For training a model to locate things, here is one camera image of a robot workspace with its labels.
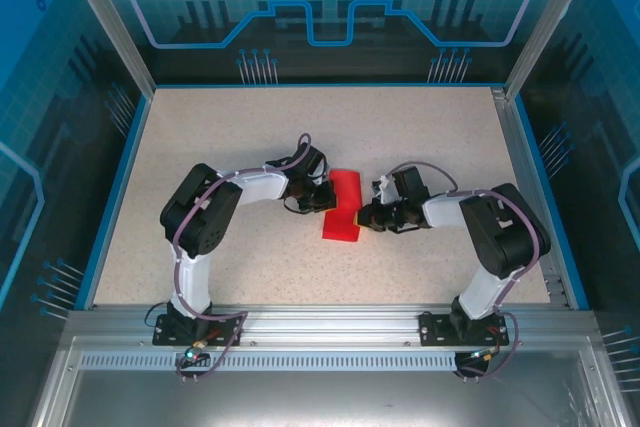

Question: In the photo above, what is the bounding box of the red square paper sheet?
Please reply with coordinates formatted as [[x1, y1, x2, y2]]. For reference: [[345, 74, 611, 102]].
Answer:
[[321, 169, 363, 243]]

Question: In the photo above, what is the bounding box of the blue table rim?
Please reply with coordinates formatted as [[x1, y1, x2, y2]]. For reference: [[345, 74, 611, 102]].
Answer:
[[73, 81, 591, 312]]

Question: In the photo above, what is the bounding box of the steel tray panel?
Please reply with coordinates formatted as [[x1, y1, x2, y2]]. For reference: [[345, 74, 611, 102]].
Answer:
[[29, 336, 634, 427]]

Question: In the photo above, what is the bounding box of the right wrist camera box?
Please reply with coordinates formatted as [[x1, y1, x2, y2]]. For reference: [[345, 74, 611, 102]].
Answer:
[[370, 174, 397, 204]]

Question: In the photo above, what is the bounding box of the aluminium cross rail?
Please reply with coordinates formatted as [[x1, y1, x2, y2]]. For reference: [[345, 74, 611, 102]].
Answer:
[[64, 304, 599, 348]]

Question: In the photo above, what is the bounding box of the aluminium side rail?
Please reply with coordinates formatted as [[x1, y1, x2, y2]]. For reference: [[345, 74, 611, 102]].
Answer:
[[491, 86, 574, 309]]

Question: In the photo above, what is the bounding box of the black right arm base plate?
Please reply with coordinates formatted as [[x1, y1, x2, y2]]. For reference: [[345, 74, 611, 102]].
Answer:
[[418, 310, 510, 348]]

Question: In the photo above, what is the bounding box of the slotted aluminium cable duct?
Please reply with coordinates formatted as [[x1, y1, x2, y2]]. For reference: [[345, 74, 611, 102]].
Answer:
[[78, 352, 464, 372]]

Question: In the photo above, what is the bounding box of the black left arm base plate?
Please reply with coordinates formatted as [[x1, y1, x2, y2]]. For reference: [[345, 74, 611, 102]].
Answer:
[[152, 313, 244, 348]]

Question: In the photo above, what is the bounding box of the aluminium frame post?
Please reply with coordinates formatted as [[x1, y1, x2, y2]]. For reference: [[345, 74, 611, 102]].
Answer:
[[503, 0, 604, 101], [54, 0, 157, 98]]

